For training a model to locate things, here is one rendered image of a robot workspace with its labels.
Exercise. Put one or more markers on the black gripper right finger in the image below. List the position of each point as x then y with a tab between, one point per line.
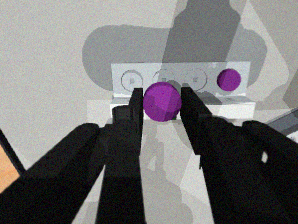
238	190

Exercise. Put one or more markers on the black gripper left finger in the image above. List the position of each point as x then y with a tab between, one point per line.
54	188

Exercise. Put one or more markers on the white key housing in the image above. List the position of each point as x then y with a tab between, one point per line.
287	125

